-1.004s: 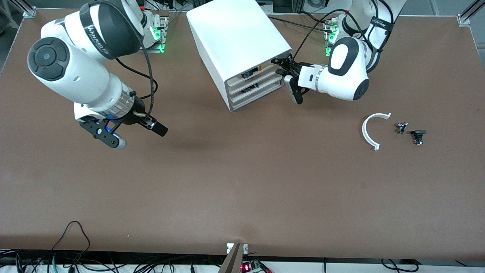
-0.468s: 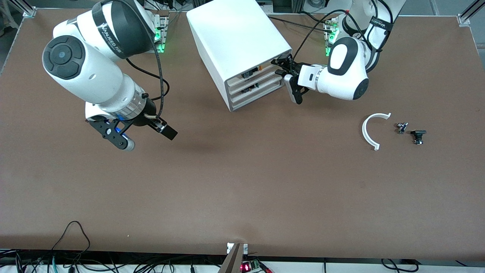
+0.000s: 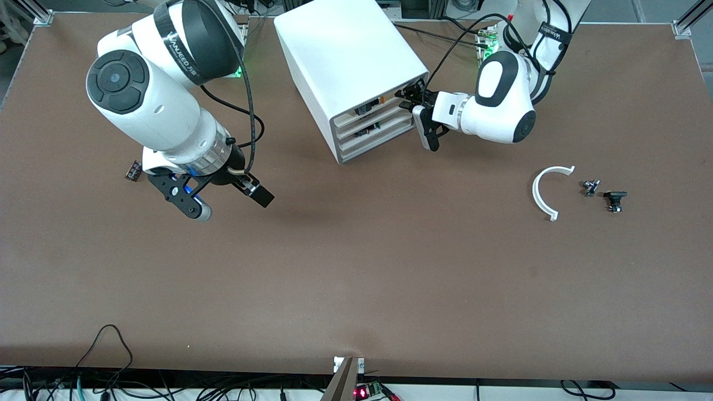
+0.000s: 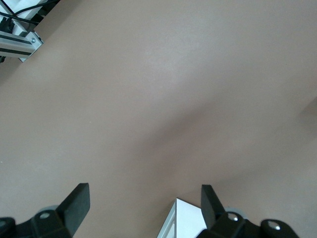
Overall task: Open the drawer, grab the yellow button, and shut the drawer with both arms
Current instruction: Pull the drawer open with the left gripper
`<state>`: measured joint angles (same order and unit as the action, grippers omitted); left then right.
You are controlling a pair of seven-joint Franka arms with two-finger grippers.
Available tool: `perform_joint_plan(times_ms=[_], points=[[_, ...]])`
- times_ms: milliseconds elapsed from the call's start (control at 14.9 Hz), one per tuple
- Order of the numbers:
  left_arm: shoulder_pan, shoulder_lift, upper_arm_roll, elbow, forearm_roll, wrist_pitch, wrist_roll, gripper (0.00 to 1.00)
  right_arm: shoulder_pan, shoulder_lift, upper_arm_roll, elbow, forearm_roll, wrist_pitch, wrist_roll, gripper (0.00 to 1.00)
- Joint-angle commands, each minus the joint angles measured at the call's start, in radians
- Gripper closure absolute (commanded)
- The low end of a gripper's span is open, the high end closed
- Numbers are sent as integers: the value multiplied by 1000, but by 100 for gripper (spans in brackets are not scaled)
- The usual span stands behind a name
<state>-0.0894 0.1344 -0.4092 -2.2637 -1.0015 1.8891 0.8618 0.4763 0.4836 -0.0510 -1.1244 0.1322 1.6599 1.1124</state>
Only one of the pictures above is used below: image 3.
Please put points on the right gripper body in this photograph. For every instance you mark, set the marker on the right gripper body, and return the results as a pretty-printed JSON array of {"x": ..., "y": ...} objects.
[{"x": 237, "y": 170}]

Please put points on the white plastic cabinet drawer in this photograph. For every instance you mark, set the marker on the white plastic cabinet drawer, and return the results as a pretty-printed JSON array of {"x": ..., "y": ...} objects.
[
  {"x": 384, "y": 129},
  {"x": 379, "y": 146},
  {"x": 384, "y": 114}
]

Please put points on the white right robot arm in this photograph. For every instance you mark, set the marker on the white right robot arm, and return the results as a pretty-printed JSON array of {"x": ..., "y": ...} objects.
[{"x": 145, "y": 106}]

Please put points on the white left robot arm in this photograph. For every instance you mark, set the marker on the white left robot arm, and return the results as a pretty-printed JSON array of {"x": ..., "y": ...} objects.
[{"x": 501, "y": 111}]

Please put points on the white drawer cabinet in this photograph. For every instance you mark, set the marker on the white drawer cabinet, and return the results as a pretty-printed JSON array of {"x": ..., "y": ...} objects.
[{"x": 345, "y": 55}]

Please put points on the small black cylindrical component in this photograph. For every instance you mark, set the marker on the small black cylindrical component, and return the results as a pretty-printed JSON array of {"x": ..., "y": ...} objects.
[{"x": 133, "y": 170}]

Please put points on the small silver metal fitting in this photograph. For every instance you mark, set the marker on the small silver metal fitting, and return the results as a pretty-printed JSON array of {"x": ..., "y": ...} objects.
[{"x": 589, "y": 187}]

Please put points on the aluminium profile bar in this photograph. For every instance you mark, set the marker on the aluminium profile bar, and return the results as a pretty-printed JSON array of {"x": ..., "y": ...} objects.
[{"x": 342, "y": 384}]

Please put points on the circuit board with red light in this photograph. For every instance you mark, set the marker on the circuit board with red light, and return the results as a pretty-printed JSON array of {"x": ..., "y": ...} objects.
[{"x": 362, "y": 392}]

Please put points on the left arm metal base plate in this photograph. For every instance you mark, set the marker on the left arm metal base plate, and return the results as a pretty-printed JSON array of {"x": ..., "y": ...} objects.
[{"x": 484, "y": 39}]

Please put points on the black push switch component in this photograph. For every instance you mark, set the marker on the black push switch component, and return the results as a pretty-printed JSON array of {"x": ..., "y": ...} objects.
[{"x": 615, "y": 196}]

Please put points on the white metal bracket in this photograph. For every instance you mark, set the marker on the white metal bracket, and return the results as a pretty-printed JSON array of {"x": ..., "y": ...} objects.
[{"x": 361, "y": 365}]

